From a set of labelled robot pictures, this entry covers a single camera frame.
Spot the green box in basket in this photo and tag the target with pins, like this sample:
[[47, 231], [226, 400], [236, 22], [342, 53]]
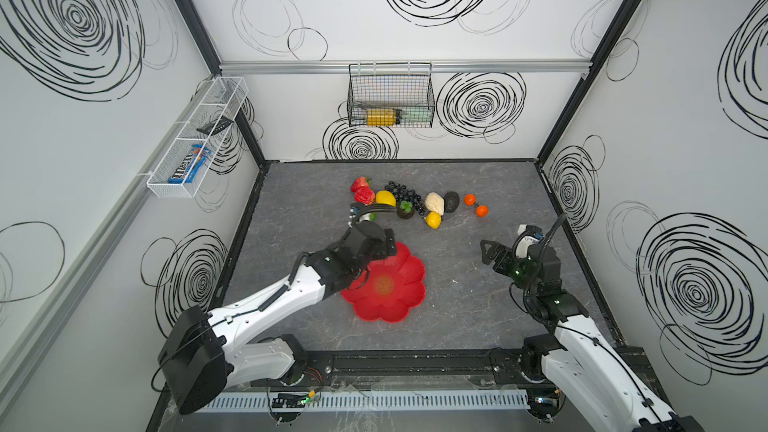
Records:
[[417, 116]]

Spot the orange cherry tomato lower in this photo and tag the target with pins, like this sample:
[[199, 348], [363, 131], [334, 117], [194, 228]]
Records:
[[481, 210]]

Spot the white wire wall shelf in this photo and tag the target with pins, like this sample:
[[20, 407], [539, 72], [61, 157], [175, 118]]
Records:
[[215, 97]]

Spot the cream garlic bulb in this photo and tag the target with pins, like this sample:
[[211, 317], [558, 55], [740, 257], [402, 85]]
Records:
[[435, 203]]

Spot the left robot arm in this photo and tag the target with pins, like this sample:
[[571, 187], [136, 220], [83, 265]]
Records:
[[207, 352]]

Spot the black wire wall basket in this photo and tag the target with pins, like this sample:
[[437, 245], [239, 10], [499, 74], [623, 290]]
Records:
[[387, 85]]

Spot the red strawberry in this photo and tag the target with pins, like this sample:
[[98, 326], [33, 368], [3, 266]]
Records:
[[359, 183]]

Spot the dark avocado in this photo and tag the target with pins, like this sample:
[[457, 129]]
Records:
[[452, 201]]

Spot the white slotted cable duct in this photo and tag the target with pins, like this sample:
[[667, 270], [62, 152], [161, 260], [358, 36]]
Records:
[[353, 401]]

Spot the small yellow pear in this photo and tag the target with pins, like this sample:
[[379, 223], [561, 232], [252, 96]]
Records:
[[433, 219]]

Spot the dark grape bunch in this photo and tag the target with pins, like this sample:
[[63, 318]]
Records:
[[401, 192]]

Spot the red flower-shaped fruit bowl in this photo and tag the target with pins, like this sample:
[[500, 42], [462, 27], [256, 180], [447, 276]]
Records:
[[389, 289]]

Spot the black remote control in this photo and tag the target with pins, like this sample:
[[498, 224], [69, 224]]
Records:
[[215, 127]]

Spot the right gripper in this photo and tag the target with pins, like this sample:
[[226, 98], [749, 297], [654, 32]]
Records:
[[500, 252]]

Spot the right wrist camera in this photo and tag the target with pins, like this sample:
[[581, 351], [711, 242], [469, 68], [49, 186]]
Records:
[[527, 234]]

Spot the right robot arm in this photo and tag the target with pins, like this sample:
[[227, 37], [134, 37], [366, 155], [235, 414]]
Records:
[[573, 354]]

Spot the yellow lemon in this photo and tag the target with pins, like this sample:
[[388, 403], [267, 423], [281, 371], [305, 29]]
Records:
[[385, 197]]

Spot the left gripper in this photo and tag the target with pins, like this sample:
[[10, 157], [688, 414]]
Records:
[[372, 234]]

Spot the blue candy packet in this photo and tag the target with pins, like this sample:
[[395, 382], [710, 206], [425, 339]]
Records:
[[186, 171]]

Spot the orange cherry tomato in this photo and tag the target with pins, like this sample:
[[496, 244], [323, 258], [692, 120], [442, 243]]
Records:
[[470, 199], [481, 210]]

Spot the red apple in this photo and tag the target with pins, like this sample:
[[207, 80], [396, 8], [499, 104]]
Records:
[[365, 195]]

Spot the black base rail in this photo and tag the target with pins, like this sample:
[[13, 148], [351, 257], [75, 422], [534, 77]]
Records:
[[504, 366]]

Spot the orange cherry tomato upper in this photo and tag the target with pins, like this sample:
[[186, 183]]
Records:
[[470, 199]]

